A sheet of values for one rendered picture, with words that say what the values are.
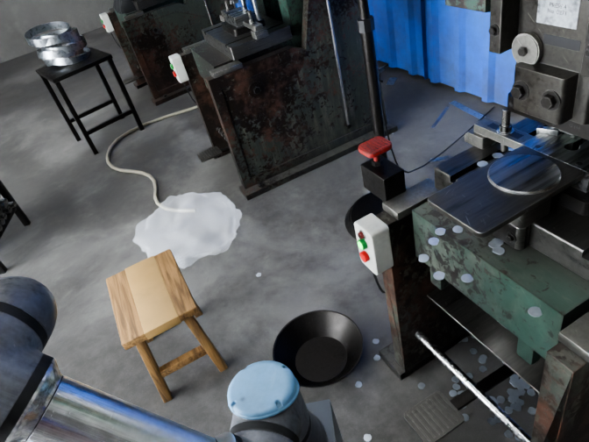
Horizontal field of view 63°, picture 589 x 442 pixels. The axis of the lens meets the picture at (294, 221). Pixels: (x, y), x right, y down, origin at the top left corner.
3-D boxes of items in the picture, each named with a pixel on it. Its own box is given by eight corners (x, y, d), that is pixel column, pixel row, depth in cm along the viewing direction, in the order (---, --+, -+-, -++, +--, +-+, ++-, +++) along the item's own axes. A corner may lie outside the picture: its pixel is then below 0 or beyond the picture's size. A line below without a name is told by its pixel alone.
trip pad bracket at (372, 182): (391, 239, 121) (383, 176, 109) (369, 221, 129) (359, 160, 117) (410, 229, 123) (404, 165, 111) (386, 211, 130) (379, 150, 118)
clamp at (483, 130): (521, 168, 103) (525, 125, 96) (464, 141, 115) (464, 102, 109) (542, 156, 104) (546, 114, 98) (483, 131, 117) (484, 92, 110)
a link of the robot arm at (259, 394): (313, 391, 90) (297, 348, 82) (307, 465, 80) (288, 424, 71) (251, 393, 93) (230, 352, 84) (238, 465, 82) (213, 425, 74)
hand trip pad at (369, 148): (373, 181, 114) (370, 154, 109) (359, 171, 118) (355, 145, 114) (397, 169, 116) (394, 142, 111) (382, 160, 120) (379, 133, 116)
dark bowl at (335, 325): (304, 417, 145) (299, 405, 141) (263, 351, 168) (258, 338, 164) (384, 366, 153) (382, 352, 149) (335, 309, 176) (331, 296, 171)
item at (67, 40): (94, 155, 325) (30, 39, 276) (73, 139, 355) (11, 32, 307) (145, 128, 341) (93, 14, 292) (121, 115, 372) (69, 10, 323)
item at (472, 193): (479, 288, 87) (481, 232, 79) (428, 248, 98) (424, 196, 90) (577, 226, 94) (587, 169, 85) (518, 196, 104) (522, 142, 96)
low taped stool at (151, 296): (144, 337, 186) (104, 278, 166) (201, 308, 192) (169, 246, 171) (165, 406, 160) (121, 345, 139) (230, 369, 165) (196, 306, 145)
